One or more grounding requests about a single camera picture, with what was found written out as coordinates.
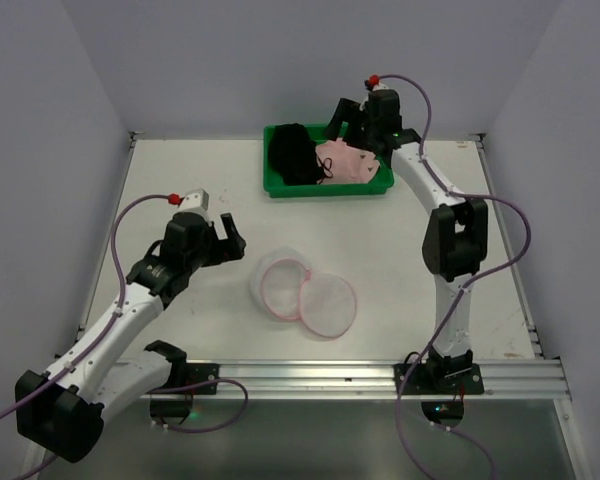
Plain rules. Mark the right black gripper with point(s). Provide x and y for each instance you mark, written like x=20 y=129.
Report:
x=353 y=125

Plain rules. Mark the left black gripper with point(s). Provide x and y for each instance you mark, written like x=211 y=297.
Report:
x=222 y=245

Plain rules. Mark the pink bra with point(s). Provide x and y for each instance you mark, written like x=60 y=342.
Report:
x=343 y=164

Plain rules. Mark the black bra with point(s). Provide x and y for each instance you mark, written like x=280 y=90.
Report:
x=292 y=154

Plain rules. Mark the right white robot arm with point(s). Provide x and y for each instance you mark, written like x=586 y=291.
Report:
x=455 y=241

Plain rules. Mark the green plastic tray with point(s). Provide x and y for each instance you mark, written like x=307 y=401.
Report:
x=274 y=186

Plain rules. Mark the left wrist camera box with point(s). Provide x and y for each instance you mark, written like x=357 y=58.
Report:
x=195 y=201

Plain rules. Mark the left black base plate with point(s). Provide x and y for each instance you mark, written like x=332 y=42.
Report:
x=202 y=377

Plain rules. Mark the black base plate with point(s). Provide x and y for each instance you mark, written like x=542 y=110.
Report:
x=202 y=377
x=440 y=375

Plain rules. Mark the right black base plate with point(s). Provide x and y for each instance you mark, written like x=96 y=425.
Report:
x=440 y=375

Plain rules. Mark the aluminium mounting rail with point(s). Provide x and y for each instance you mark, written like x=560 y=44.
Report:
x=526 y=379

